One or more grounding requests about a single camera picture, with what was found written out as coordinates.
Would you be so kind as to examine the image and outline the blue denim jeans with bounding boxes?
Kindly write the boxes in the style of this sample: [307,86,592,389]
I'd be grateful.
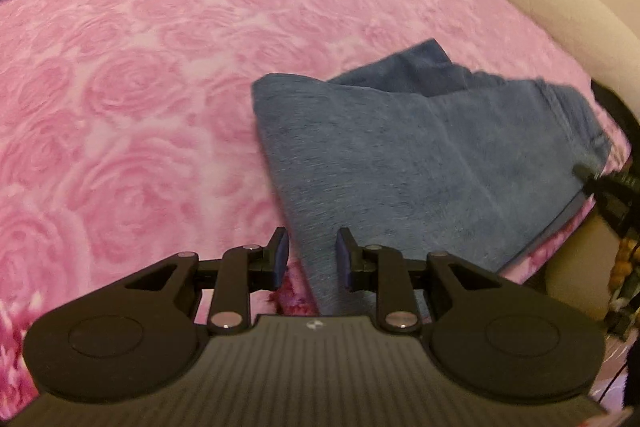
[250,38,614,319]

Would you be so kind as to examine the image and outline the pink floral blanket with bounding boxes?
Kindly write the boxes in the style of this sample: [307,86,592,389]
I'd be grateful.
[0,0,635,410]

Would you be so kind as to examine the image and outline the black clothing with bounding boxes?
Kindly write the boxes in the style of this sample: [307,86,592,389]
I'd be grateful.
[591,79,640,138]

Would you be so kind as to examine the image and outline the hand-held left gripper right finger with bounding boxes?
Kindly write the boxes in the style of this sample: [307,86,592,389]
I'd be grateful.
[335,228,502,334]

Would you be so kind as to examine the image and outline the wooden bead bracelet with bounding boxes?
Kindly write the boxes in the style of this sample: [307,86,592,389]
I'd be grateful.
[606,238,640,309]

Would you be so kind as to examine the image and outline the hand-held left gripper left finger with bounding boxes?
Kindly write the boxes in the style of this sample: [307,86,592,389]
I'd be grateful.
[125,227,290,334]

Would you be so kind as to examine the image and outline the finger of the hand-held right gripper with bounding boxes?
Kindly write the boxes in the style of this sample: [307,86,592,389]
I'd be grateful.
[592,187,640,239]
[572,162,640,190]

